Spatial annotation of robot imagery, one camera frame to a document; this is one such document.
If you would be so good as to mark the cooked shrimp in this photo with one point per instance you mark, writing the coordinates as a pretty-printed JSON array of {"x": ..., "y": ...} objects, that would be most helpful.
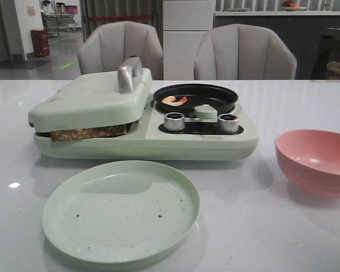
[{"x": 172, "y": 100}]

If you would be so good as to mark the green breakfast maker lid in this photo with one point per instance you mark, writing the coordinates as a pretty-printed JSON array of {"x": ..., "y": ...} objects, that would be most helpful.
[{"x": 96, "y": 100}]

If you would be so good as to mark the pink bowl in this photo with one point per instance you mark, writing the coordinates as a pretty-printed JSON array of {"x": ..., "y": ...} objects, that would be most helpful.
[{"x": 310, "y": 159}]

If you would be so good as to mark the green breakfast maker base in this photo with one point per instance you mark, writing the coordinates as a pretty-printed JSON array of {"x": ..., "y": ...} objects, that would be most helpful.
[{"x": 145, "y": 141}]

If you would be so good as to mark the silver knob left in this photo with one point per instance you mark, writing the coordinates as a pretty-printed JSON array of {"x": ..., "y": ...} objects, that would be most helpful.
[{"x": 174, "y": 121}]

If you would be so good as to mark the silver knob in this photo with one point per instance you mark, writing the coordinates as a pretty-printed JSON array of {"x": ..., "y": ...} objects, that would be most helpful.
[
  {"x": 174, "y": 121},
  {"x": 227, "y": 123}
]

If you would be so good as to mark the black round frying pan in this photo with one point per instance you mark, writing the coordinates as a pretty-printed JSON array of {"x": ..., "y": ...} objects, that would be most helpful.
[{"x": 222, "y": 99}]

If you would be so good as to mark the silver knob right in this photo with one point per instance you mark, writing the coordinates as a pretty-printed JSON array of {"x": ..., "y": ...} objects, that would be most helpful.
[{"x": 227, "y": 123}]

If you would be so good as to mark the light green plate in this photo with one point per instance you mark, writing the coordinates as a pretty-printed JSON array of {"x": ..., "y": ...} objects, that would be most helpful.
[{"x": 121, "y": 213}]

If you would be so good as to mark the grey armchair right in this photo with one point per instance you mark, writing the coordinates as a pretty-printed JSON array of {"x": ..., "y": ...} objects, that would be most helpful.
[{"x": 243, "y": 52}]

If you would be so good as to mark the grey armchair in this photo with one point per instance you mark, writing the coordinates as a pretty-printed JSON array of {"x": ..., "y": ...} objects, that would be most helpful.
[
  {"x": 243, "y": 52},
  {"x": 111, "y": 44}
]

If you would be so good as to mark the grey armchair left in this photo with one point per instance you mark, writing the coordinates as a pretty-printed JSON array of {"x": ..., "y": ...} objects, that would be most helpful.
[{"x": 111, "y": 44}]

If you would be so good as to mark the white cabinet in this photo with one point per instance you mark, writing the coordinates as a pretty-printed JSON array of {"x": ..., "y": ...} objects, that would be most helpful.
[{"x": 184, "y": 25}]

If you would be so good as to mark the red barrier belt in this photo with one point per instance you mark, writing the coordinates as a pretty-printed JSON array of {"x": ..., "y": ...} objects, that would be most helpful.
[{"x": 120, "y": 18}]

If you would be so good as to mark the red trash bin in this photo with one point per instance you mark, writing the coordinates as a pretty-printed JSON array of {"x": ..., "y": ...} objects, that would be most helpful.
[{"x": 40, "y": 42}]

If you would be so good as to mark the fruit plate on counter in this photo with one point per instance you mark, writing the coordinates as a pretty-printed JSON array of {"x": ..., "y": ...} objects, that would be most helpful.
[{"x": 290, "y": 5}]

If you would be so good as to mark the green pan handle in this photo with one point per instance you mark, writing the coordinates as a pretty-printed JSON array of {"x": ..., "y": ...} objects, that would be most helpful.
[{"x": 204, "y": 112}]

